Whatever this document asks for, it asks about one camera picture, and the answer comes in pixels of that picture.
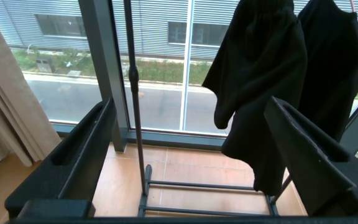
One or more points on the black clothes rack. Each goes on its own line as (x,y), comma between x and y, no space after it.
(134,77)

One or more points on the beige curtain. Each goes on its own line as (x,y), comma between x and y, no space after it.
(11,109)

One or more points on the black garment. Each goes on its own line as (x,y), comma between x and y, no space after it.
(259,62)

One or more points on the black short-sleeved shirt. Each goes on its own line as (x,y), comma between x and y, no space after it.
(331,62)

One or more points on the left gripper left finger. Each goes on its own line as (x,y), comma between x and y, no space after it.
(70,168)

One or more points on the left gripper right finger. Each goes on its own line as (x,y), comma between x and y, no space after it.
(315,168)

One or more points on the pink clothes hanger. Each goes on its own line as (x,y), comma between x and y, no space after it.
(351,5)

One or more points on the window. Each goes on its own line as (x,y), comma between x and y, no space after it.
(104,62)

